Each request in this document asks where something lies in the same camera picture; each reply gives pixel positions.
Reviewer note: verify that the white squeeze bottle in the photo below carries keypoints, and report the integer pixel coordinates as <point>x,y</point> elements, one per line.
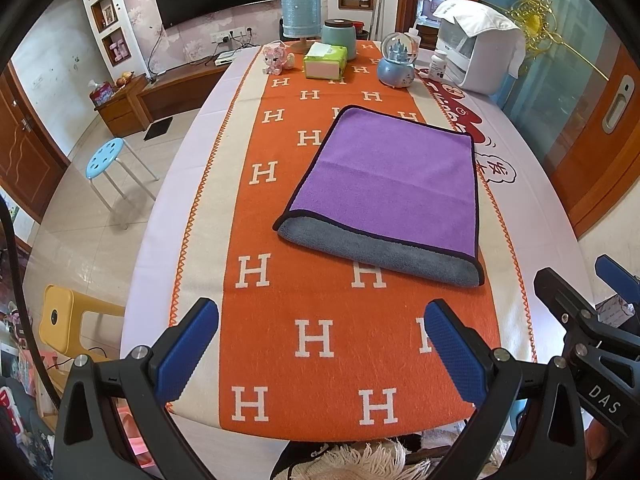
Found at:
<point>414,35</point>

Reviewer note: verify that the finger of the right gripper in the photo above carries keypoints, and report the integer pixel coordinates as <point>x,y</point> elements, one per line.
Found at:
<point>619,279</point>
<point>584,331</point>

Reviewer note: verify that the gold wall ornament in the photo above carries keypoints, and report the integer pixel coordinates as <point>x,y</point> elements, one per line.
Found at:
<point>539,24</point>

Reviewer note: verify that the wooden TV cabinet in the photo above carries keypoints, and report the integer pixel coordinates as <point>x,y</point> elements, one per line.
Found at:
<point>133,108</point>

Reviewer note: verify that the white wall shelf unit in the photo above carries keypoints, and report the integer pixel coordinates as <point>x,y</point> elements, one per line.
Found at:
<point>114,35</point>

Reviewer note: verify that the blue snow globe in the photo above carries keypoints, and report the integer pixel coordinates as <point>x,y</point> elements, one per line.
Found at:
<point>396,67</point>

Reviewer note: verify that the pink toy figurine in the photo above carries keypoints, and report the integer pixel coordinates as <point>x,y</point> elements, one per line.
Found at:
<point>277,58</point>

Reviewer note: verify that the purple grey microfibre towel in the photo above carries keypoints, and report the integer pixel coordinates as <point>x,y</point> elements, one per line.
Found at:
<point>393,193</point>

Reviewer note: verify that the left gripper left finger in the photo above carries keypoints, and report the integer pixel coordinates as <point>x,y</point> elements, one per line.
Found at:
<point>90,441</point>

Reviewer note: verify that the white pill bottle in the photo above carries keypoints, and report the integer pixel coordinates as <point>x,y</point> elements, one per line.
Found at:
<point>438,64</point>

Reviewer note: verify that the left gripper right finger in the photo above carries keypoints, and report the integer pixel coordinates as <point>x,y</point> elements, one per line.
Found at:
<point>548,442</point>

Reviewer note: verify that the white desktop appliance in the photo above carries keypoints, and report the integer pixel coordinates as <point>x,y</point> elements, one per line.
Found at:
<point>480,60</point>

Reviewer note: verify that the brown wooden door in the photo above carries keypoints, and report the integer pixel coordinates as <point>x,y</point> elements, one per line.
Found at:
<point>32,164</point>

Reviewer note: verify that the green tissue box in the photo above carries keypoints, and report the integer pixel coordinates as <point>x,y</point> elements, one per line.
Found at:
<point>325,61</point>

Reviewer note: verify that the blue plastic stool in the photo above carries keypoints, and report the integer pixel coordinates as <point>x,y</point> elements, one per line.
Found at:
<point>108,155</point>

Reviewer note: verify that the teal canister with brown lid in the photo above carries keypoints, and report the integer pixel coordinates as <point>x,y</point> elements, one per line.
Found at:
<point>340,32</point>

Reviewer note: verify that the white tablecloth with red print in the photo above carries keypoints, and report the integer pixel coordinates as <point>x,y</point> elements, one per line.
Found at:
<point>537,223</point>

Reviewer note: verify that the white cloth on appliance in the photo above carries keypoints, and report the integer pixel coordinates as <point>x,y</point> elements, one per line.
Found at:
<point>475,17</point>

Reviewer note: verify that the wooden sliding door with handle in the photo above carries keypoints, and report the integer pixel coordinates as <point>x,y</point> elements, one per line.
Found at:
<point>592,167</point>

